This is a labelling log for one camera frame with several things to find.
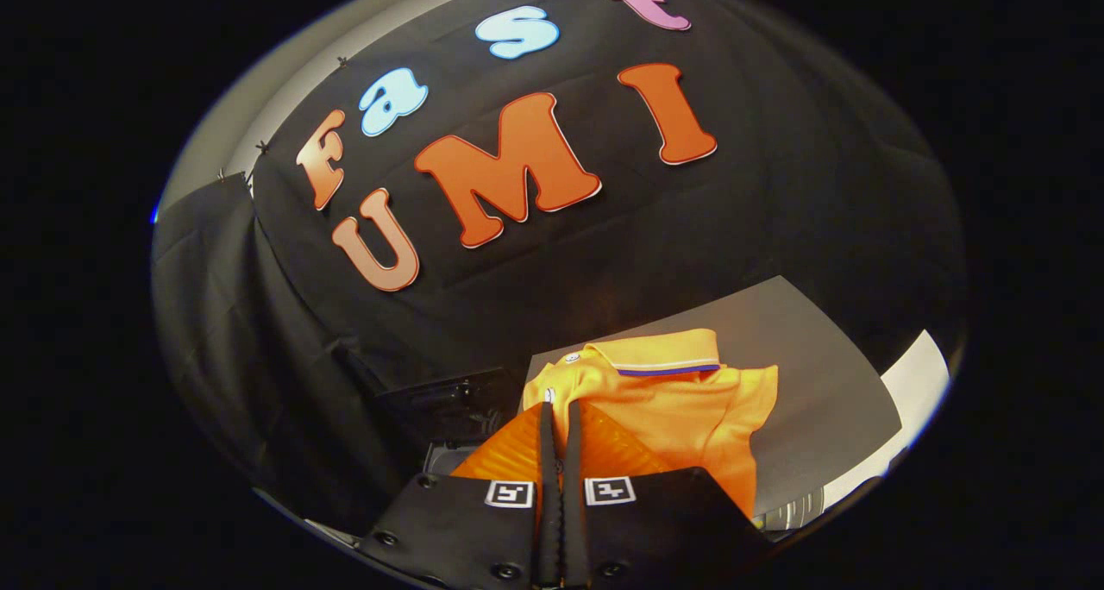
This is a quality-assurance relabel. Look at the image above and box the silver grey washing machine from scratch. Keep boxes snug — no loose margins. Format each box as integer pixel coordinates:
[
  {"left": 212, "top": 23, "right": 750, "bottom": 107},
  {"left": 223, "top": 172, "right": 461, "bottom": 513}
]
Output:
[{"left": 423, "top": 275, "right": 906, "bottom": 535}]

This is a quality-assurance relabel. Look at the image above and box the black backdrop cloth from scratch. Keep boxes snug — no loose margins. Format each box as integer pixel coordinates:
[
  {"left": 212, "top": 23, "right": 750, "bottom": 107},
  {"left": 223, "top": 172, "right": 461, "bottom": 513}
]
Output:
[{"left": 151, "top": 0, "right": 967, "bottom": 539}]

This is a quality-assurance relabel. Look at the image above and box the yellow polo shirt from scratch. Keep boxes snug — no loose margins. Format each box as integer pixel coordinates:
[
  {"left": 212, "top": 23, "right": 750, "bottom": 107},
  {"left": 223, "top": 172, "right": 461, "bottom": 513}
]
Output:
[{"left": 522, "top": 329, "right": 780, "bottom": 522}]

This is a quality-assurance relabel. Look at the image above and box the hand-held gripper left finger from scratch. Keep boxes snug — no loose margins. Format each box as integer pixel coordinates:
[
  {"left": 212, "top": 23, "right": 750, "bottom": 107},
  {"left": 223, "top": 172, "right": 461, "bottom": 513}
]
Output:
[{"left": 358, "top": 400, "right": 561, "bottom": 589}]

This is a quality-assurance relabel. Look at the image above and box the dark washing machine lid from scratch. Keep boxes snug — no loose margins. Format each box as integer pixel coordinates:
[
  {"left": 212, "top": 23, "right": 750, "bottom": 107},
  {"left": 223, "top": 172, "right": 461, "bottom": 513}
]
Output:
[{"left": 375, "top": 367, "right": 523, "bottom": 474}]

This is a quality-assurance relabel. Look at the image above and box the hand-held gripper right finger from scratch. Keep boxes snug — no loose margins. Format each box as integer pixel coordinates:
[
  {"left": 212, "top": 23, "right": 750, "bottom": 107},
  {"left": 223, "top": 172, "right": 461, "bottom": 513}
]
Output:
[{"left": 561, "top": 400, "right": 777, "bottom": 589}]

